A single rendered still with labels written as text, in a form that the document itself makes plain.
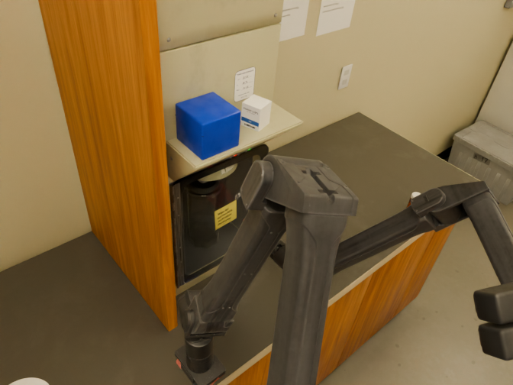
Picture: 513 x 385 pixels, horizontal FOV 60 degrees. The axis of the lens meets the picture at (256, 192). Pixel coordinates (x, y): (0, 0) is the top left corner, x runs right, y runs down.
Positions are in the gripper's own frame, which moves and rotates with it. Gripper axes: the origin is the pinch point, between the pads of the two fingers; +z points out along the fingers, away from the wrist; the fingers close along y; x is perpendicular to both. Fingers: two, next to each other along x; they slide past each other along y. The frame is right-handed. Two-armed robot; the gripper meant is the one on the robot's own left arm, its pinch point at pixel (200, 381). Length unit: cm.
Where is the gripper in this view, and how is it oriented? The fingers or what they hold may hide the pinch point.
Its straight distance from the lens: 109.2
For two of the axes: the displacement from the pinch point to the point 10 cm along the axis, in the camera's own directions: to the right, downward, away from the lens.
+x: -7.6, 3.9, -5.3
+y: -6.5, -5.3, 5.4
